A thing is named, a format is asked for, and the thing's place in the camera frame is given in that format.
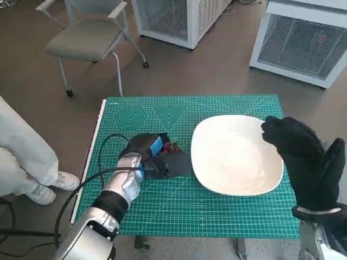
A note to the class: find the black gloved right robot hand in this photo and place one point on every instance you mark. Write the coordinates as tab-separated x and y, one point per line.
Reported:
306	151

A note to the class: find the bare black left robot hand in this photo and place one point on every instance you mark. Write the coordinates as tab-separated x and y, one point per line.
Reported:
142	145

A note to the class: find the red toy grape bunch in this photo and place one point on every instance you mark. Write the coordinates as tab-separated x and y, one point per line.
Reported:
170	148

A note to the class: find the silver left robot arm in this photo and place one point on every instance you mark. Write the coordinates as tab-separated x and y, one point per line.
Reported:
119	187

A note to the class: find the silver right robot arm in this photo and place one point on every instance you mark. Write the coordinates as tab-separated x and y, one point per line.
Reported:
311	238

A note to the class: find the white square plate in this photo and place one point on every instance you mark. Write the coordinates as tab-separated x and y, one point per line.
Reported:
233	157

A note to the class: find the green cutting mat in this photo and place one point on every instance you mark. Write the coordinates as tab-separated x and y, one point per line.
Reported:
189	211

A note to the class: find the white mesh-front cabinet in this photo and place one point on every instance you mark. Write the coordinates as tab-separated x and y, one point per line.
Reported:
298	46
173	19

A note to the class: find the person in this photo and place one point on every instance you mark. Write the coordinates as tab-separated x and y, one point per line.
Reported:
21	151

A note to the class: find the chrome chair base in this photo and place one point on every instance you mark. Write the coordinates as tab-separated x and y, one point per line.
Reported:
9	1

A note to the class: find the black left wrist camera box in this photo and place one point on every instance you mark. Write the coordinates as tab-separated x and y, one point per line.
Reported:
176	165

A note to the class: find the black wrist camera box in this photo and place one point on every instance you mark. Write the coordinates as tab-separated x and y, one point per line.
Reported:
337	230
176	165

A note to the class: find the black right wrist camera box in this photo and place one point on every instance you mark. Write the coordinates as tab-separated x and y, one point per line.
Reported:
337	230

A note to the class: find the metal table leg bracket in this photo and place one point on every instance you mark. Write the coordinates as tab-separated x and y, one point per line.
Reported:
241	249
141	242

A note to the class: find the grey chair with white frame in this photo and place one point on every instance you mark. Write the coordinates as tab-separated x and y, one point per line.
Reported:
86	40

